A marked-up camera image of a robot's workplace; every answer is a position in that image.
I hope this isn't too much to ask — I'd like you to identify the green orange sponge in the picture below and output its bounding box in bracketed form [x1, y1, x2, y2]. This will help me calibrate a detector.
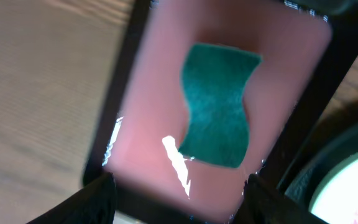
[178, 43, 262, 169]

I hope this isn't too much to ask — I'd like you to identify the round black tray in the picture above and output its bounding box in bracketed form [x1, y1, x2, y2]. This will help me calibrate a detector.
[278, 122, 358, 210]

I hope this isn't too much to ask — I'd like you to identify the rectangular red black tray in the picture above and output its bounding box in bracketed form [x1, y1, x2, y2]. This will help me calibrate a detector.
[83, 0, 358, 223]

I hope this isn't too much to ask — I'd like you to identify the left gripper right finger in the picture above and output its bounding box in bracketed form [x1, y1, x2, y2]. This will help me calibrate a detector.
[233, 174, 326, 224]

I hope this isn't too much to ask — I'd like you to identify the light green plate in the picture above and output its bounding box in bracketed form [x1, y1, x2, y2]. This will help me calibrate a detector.
[309, 153, 358, 224]

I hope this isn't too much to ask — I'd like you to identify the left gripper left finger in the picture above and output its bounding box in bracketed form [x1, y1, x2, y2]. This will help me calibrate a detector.
[29, 174, 117, 224]

